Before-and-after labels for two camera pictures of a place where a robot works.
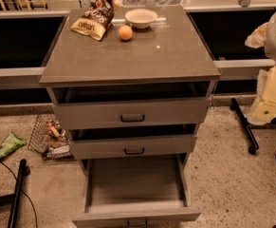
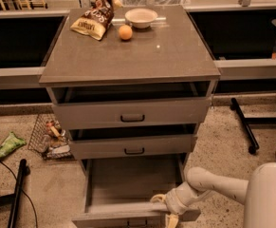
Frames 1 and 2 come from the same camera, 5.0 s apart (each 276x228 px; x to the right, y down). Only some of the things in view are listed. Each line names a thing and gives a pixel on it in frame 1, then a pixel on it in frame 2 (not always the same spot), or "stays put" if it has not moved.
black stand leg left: x=13 y=199 stays put
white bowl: x=140 y=18 stays put
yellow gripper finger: x=258 y=37 -> x=158 y=197
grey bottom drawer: x=137 y=191 stays put
